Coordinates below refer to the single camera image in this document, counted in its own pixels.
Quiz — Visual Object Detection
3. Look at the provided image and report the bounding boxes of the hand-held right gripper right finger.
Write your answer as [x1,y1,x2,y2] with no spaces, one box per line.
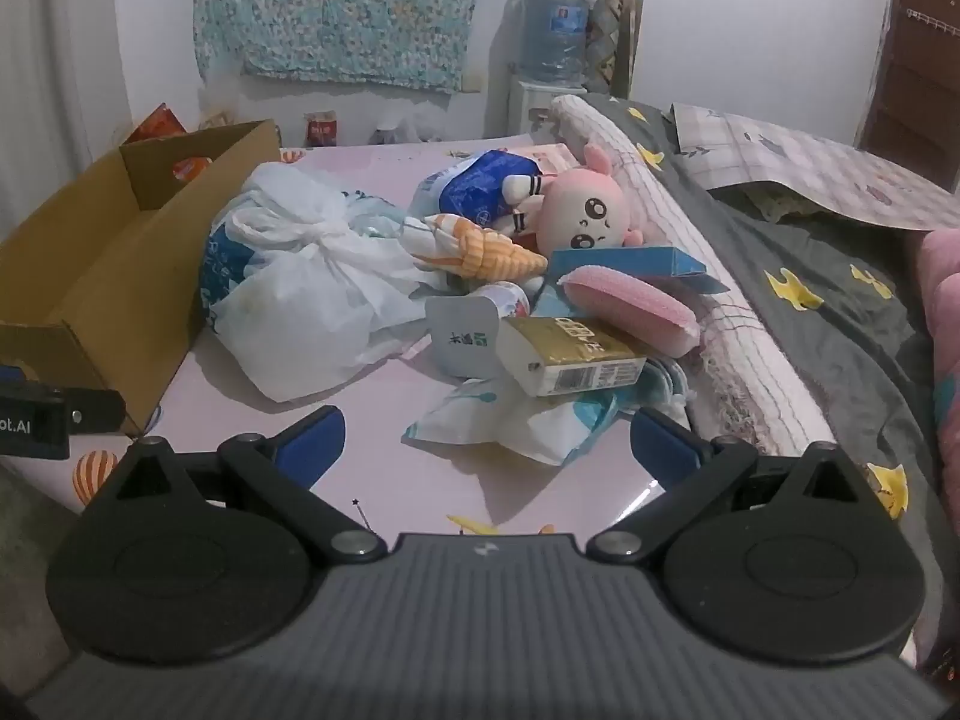
[587,405,865,565]

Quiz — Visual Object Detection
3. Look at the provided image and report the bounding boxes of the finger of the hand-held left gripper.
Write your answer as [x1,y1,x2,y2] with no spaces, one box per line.
[66,388,126,434]

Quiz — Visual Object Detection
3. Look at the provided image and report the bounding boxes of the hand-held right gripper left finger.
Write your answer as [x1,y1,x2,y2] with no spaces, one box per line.
[111,405,383,565]

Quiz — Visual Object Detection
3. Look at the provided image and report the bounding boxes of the gold white carton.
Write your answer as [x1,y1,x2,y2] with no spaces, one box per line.
[499,315,655,398]

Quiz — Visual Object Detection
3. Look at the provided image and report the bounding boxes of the brown cardboard box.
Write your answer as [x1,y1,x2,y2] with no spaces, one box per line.
[0,120,282,437]

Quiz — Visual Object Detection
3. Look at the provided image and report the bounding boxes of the light blue carton box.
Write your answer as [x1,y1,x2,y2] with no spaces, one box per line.
[532,244,732,317]

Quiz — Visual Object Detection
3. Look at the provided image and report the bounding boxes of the white pack with label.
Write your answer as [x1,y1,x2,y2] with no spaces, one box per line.
[424,292,503,380]

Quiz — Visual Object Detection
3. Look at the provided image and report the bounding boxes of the light blue plastic pack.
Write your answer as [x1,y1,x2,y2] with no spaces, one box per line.
[201,216,250,316]

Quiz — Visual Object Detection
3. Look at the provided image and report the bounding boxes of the pink plush doll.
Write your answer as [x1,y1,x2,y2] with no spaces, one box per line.
[502,142,646,252]

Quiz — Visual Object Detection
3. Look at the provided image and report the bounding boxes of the orange striped plush toy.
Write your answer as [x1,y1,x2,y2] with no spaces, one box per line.
[405,214,550,287]

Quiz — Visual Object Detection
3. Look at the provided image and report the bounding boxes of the blue white wet wipes pack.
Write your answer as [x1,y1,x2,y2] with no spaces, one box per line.
[409,150,556,230]

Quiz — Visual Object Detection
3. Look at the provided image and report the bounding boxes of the rolled white checkered mat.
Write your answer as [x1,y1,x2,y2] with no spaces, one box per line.
[551,94,835,460]

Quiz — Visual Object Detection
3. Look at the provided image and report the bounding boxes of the white plastic bag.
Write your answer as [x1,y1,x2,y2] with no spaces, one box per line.
[199,163,451,402]

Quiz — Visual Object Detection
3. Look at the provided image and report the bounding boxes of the pink printed bedsheet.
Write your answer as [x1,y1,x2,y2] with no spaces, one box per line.
[71,131,706,541]

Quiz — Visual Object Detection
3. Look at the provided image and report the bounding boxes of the grey quilt with yellow print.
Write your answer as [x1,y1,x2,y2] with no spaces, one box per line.
[585,94,960,691]

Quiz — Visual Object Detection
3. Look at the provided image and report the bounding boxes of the red snack bag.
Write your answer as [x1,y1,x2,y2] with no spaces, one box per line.
[124,103,188,143]

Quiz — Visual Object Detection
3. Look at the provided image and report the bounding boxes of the pink checkered cover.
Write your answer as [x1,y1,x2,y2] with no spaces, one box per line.
[670,101,960,233]

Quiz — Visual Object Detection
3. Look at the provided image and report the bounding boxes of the pink pillow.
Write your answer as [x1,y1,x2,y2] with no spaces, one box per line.
[919,229,960,361]

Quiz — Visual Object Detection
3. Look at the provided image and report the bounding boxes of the white curtain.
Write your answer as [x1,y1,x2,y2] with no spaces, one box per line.
[0,0,130,166]

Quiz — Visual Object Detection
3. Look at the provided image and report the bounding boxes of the white water dispenser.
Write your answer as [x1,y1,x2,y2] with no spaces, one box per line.
[510,79,590,140]

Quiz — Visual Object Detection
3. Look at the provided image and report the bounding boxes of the blue water jug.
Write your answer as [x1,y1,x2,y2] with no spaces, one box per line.
[521,0,593,87]

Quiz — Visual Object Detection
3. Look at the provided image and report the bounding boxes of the floral blue cloth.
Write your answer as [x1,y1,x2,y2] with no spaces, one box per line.
[193,0,508,95]

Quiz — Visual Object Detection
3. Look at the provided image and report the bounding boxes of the wooden door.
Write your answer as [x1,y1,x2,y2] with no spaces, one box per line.
[855,0,960,173]

